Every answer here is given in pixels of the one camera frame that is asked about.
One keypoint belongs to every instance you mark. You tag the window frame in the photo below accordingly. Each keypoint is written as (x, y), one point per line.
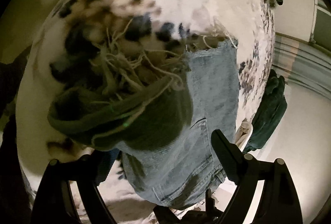
(320, 32)

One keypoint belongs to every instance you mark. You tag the blue denim shorts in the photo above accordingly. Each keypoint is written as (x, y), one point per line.
(164, 135)

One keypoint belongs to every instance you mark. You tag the green plaid curtain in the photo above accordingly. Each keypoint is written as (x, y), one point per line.
(302, 64)

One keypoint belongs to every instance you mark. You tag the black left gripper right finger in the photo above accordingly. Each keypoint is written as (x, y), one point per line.
(279, 202)

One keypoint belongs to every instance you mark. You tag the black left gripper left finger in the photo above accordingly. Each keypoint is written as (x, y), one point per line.
(66, 184)

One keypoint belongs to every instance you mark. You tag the dark green blanket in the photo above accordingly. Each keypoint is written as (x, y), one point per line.
(269, 114)

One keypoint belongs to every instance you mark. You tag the floral bed blanket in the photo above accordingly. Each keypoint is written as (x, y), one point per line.
(118, 48)

